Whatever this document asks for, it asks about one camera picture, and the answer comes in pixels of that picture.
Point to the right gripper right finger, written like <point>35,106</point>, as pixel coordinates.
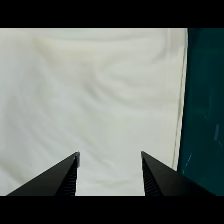
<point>160,180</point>

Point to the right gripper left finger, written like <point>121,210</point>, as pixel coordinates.
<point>61,178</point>

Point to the white garment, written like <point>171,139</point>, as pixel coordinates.
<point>93,100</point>

